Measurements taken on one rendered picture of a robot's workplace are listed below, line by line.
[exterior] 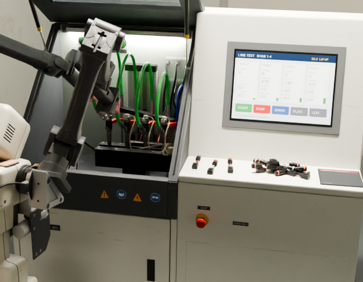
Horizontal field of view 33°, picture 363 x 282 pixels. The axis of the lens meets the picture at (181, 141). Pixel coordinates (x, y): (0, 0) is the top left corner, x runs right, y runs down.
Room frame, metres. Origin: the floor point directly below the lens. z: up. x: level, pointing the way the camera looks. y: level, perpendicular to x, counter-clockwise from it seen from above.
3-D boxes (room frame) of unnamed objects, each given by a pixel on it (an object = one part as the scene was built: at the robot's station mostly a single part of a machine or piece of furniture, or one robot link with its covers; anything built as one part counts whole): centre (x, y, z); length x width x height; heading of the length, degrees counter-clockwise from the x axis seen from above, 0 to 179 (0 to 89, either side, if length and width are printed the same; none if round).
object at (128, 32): (2.75, 0.26, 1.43); 0.54 x 0.03 x 0.02; 80
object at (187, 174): (2.22, -0.35, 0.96); 0.70 x 0.22 x 0.03; 80
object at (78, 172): (2.25, 0.35, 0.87); 0.62 x 0.04 x 0.16; 80
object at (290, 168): (2.21, -0.39, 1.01); 0.23 x 0.11 x 0.06; 80
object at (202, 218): (2.13, -0.08, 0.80); 0.05 x 0.04 x 0.05; 80
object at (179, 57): (2.70, 0.03, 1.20); 0.13 x 0.03 x 0.31; 80
